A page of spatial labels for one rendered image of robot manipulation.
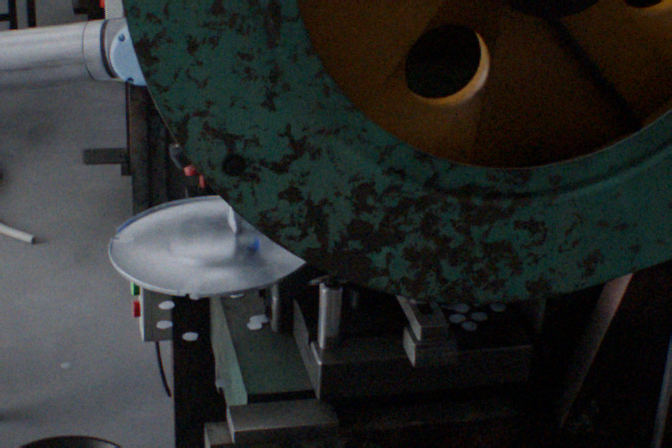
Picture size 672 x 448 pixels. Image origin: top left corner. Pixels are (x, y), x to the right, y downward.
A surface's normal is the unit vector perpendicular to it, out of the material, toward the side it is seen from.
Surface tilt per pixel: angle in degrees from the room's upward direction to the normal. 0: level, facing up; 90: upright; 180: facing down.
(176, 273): 3
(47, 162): 0
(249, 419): 0
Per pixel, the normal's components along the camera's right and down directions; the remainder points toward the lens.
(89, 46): -0.18, 0.02
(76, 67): -0.09, 0.63
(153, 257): 0.00, -0.89
